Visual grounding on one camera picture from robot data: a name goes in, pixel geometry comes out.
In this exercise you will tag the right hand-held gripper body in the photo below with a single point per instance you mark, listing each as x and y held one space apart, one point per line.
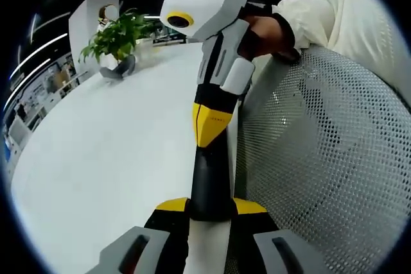
208 4

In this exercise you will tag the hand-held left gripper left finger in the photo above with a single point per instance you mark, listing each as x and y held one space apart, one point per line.
141 248

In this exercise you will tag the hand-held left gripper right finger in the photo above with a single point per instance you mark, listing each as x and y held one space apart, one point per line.
266 248

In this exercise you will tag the person's right hand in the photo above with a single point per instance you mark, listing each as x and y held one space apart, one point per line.
266 35

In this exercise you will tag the green potted plant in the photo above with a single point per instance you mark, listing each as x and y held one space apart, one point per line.
112 39

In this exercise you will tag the grey mesh office chair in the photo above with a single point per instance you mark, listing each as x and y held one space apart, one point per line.
321 158

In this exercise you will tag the ceiling light strip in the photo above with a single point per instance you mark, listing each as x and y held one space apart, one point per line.
53 21
30 69
41 46

